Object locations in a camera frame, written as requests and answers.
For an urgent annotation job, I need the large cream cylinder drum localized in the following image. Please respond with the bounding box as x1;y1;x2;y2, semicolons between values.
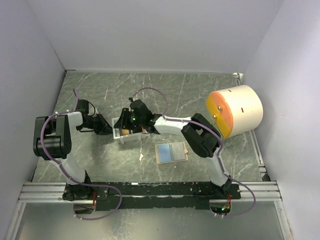
206;85;263;139

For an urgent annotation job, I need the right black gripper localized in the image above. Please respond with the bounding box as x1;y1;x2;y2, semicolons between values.
113;108;144;131

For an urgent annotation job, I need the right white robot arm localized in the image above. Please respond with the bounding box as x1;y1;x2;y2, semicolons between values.
113;98;232;199

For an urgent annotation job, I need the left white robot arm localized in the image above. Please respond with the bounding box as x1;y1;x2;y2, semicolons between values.
33;99;113;201

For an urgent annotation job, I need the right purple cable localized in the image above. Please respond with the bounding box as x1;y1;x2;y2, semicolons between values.
131;87;256;218

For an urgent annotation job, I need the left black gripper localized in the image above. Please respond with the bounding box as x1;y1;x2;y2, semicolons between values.
79;113;117;136

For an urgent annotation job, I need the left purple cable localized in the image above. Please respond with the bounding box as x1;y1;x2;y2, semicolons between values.
40;88;123;221

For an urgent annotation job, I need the black VIP card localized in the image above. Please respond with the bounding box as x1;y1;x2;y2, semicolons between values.
171;142;186;161

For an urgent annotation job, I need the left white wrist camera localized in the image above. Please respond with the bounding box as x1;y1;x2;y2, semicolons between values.
89;106;99;117

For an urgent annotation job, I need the white card tray box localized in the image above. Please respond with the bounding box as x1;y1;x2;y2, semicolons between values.
112;128;150;144

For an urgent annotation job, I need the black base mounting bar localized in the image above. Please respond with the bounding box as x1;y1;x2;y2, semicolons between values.
62;181;243;212

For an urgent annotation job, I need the beige card holder wallet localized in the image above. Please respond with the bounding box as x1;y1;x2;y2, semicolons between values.
155;141;189;165

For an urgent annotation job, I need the cards stack in tray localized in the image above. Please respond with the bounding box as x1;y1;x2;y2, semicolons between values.
120;129;132;136

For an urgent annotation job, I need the purple cable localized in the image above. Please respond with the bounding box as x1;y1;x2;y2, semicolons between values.
40;88;123;221
131;87;256;218

